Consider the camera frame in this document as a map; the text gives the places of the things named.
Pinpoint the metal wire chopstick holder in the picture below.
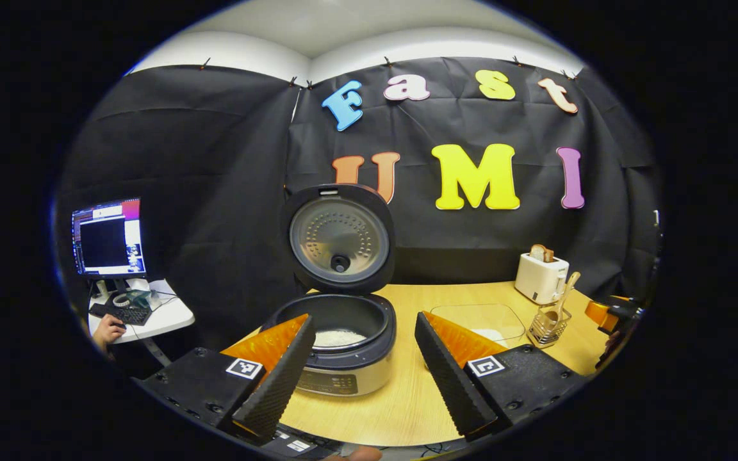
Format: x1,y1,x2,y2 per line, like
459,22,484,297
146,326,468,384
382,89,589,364
527,304,572,348

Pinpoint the white side table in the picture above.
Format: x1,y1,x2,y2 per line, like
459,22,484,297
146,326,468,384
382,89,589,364
87,279,195,367

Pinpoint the black silver rice cooker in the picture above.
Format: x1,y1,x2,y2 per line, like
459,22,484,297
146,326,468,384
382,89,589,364
260,184,398,398

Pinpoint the computer monitor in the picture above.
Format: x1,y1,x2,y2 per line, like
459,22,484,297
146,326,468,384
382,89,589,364
72,197,147,277

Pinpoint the clear plastic container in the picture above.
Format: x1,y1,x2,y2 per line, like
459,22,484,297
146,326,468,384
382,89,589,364
430,303,529,350

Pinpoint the wooden spoon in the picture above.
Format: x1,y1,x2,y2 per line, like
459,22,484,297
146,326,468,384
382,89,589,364
545,271,581,324

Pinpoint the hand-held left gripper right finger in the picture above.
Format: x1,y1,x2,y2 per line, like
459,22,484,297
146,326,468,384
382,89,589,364
414,311,587,442

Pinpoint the black keyboard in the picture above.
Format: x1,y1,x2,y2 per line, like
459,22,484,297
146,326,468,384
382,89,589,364
89,303,152,326

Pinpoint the white toaster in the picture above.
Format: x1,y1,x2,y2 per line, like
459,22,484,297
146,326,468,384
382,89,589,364
514,252,570,305

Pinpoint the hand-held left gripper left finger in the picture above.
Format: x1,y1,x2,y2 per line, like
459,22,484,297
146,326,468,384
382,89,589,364
135,314,317,446

